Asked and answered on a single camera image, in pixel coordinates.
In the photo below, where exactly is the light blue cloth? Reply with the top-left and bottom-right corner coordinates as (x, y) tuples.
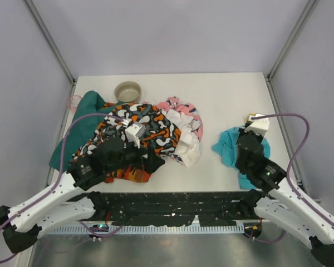
(212, 127), (256, 190)

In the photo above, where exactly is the camouflage orange black cloth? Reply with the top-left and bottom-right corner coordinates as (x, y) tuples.
(66, 103), (182, 166)

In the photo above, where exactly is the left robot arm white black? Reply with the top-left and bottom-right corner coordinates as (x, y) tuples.
(0, 137), (165, 254)

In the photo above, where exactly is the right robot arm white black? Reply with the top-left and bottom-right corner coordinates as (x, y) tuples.
(235, 133), (334, 266)

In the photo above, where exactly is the orange red patterned cloth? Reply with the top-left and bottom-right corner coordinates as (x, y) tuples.
(104, 166), (151, 183)

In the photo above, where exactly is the white cloth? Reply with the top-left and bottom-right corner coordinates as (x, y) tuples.
(166, 109), (202, 167)

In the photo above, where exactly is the dark teal green cloth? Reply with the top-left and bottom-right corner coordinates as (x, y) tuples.
(63, 91), (105, 171)

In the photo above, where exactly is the pink patterned cloth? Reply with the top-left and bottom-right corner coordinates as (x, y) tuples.
(157, 96), (203, 165)

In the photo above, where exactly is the beige round bowl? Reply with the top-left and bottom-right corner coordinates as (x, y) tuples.
(114, 81), (142, 102)

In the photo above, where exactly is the pink transparent cup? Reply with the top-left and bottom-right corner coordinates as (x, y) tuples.
(66, 95), (82, 111)

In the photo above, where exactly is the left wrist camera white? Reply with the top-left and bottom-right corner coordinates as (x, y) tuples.
(122, 119), (146, 148)

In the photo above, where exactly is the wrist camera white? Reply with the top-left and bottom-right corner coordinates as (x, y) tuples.
(122, 119), (146, 148)
(244, 113), (270, 137)

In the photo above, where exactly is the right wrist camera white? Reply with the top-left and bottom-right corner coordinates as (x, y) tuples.
(244, 113), (270, 137)

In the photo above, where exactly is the black front mounting rail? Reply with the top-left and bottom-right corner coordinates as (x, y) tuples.
(89, 190), (262, 227)

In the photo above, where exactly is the white slotted cable duct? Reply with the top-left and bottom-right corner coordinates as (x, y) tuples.
(48, 223), (244, 235)

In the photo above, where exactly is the left aluminium frame post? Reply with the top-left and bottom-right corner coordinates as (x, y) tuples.
(23, 0), (76, 85)

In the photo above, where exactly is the aluminium frame post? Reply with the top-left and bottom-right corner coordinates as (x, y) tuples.
(267, 0), (321, 82)
(23, 0), (76, 85)

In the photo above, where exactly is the right aluminium frame post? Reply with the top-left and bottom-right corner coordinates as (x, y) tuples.
(267, 0), (321, 82)

